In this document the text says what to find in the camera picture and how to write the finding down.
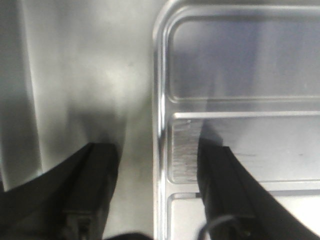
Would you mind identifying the silver metal tray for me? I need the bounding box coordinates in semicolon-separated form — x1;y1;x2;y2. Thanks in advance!
0;0;320;240

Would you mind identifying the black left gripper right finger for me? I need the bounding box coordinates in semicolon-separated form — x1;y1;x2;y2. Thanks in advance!
197;138;320;240

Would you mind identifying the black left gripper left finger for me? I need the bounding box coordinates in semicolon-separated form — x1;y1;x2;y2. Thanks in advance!
0;143;119;240

